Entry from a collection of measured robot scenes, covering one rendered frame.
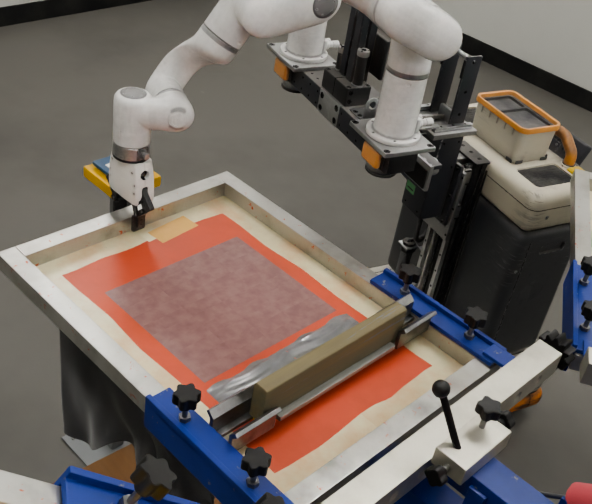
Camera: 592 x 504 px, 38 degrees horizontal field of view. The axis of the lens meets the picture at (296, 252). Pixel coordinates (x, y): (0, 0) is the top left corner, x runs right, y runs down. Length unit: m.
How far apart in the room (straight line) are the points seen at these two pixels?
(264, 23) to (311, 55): 0.68
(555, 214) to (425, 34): 0.88
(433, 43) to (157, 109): 0.56
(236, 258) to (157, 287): 0.19
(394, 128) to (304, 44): 0.44
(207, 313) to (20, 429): 1.20
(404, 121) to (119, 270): 0.70
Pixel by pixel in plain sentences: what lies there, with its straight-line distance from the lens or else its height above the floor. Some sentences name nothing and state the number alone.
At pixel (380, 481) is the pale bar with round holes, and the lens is 1.30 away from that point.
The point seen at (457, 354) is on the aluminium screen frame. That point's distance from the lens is 1.66.
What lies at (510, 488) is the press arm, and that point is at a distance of 1.36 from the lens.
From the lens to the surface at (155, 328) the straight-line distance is 1.60.
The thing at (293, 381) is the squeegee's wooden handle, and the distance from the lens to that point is 1.40.
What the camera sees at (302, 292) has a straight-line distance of 1.73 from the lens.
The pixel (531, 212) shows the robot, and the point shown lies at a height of 0.86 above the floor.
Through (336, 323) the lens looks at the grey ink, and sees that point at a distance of 1.66.
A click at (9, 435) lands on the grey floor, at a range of 2.72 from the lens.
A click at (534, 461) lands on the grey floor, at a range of 2.93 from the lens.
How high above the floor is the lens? 2.02
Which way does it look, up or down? 35 degrees down
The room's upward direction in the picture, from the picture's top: 10 degrees clockwise
